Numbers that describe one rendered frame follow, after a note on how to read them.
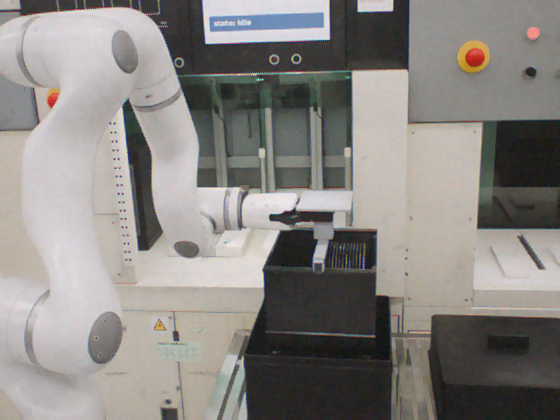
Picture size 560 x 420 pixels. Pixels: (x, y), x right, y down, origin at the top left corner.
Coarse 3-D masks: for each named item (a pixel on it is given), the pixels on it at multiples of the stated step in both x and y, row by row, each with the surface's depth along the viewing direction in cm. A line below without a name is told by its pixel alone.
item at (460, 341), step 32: (448, 320) 145; (480, 320) 145; (512, 320) 144; (544, 320) 144; (448, 352) 132; (480, 352) 132; (512, 352) 131; (544, 352) 131; (448, 384) 122; (480, 384) 121; (512, 384) 121; (544, 384) 120; (448, 416) 124; (480, 416) 123; (512, 416) 122; (544, 416) 121
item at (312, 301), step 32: (320, 192) 128; (352, 192) 127; (320, 224) 123; (288, 256) 139; (320, 256) 116; (288, 288) 118; (320, 288) 118; (352, 288) 117; (288, 320) 121; (320, 320) 120; (352, 320) 119; (288, 352) 129; (352, 352) 124
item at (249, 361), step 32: (256, 320) 134; (384, 320) 144; (256, 352) 133; (320, 352) 149; (384, 352) 146; (256, 384) 122; (288, 384) 121; (320, 384) 120; (352, 384) 119; (384, 384) 118; (256, 416) 124; (288, 416) 123; (320, 416) 122; (352, 416) 121; (384, 416) 120
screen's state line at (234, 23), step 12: (216, 24) 146; (228, 24) 145; (240, 24) 145; (252, 24) 145; (264, 24) 144; (276, 24) 144; (288, 24) 144; (300, 24) 143; (312, 24) 143; (324, 24) 143
